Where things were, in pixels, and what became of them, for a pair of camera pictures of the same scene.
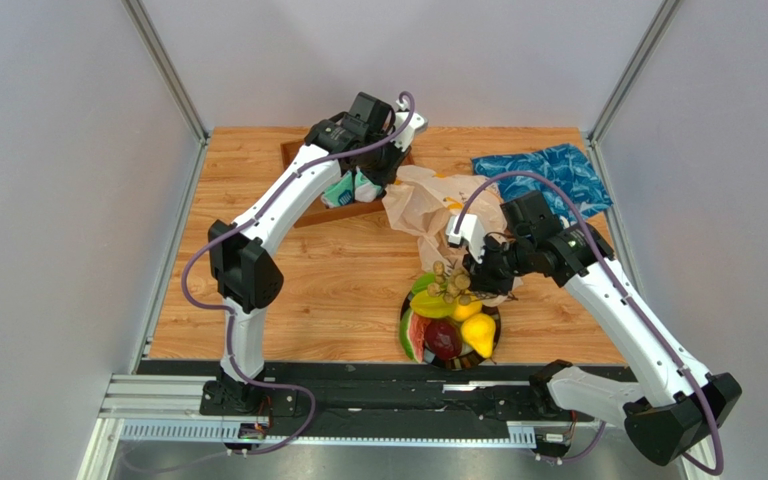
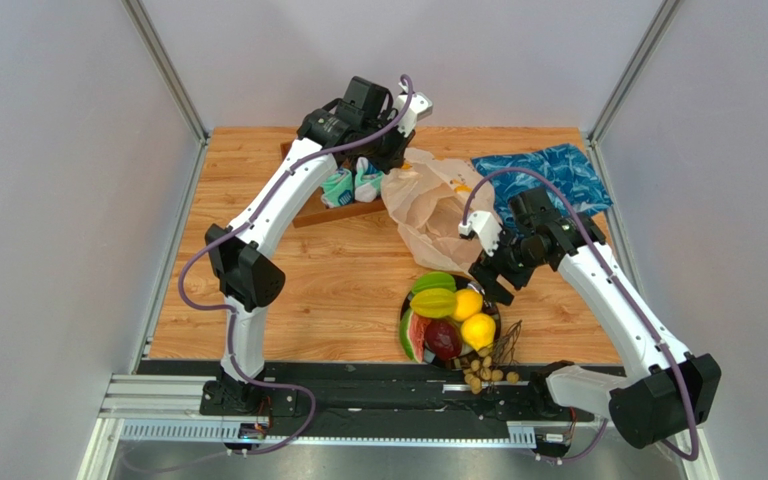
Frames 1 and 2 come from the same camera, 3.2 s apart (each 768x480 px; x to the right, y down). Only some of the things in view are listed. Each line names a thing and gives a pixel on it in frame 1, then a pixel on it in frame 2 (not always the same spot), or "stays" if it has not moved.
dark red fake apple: [443, 338] stays
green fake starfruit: [422, 282] stays
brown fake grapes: [451, 286] → [496, 362]
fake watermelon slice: [413, 330] stays
